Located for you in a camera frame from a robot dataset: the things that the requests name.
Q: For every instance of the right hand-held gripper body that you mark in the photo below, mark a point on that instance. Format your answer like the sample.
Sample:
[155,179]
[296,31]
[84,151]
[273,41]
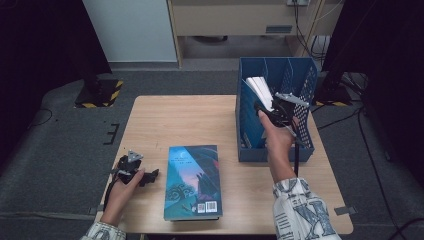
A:
[283,111]

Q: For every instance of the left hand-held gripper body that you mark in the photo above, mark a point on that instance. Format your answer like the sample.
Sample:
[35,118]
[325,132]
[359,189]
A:
[128,166]

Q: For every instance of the blue book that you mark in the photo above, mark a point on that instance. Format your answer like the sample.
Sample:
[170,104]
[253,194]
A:
[253,116]

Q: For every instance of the dark illustrated book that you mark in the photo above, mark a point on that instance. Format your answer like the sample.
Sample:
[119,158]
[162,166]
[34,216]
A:
[193,183]

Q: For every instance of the blue file rack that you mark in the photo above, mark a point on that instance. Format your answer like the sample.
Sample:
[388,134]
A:
[276,155]

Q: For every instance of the person's left hand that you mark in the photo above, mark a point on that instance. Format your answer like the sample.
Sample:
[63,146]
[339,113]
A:
[120,196]

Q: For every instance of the person's right hand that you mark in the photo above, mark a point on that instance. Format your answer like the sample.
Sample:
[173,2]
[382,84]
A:
[278,143]

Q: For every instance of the black yellow-striped stand base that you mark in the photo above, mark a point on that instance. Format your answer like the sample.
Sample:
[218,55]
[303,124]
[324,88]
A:
[333,96]
[100,95]

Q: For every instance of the grey tape piece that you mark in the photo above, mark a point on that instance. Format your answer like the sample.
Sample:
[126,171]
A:
[345,210]
[95,210]

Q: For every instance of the beige desk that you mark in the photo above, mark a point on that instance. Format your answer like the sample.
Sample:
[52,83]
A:
[226,20]

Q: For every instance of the white power socket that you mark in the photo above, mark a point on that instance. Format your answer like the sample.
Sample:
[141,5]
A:
[297,2]

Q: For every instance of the black curtain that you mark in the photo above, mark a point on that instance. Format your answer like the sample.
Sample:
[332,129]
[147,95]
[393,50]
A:
[40,50]
[383,50]

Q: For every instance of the white cabinet panel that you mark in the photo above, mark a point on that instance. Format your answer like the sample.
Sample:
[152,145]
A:
[133,30]

